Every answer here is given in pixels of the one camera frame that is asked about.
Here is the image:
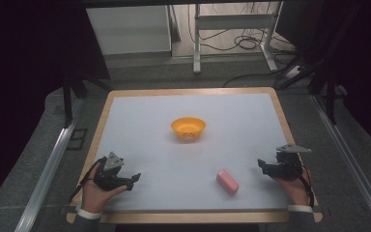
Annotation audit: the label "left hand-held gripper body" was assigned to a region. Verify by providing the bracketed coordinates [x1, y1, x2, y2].
[93, 151, 134, 191]

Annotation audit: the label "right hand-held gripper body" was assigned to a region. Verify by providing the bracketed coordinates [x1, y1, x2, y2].
[264, 143, 313, 182]

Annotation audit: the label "pink soap bar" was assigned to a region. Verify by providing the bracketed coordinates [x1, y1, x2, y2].
[215, 169, 240, 196]

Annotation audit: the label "orange bowl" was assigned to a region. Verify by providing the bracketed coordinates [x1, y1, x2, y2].
[170, 116, 207, 140]

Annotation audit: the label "person's left hand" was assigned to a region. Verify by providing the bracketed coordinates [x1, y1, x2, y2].
[81, 162, 128, 215]

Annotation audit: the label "person's right hand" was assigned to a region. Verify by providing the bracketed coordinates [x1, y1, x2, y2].
[271, 159, 313, 207]

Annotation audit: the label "black stand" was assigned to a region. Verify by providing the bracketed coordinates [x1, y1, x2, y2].
[307, 64, 349, 126]
[61, 73, 112, 130]

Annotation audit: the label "white cabinet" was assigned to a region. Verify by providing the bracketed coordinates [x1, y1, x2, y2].
[86, 5, 172, 56]

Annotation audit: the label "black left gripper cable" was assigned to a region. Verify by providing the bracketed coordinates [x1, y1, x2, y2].
[68, 156, 108, 204]

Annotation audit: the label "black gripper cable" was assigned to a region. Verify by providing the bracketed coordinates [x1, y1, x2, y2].
[299, 162, 315, 208]
[68, 156, 108, 204]

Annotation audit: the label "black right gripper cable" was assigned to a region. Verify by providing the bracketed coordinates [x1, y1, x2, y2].
[299, 162, 315, 208]

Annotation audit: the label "aluminium rail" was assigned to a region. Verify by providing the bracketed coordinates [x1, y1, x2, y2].
[312, 95, 371, 232]
[14, 98, 85, 232]

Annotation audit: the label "black floor cables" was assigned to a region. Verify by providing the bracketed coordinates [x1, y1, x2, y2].
[187, 2, 299, 88]

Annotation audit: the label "white metal desk frame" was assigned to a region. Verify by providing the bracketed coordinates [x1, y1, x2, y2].
[192, 2, 284, 75]

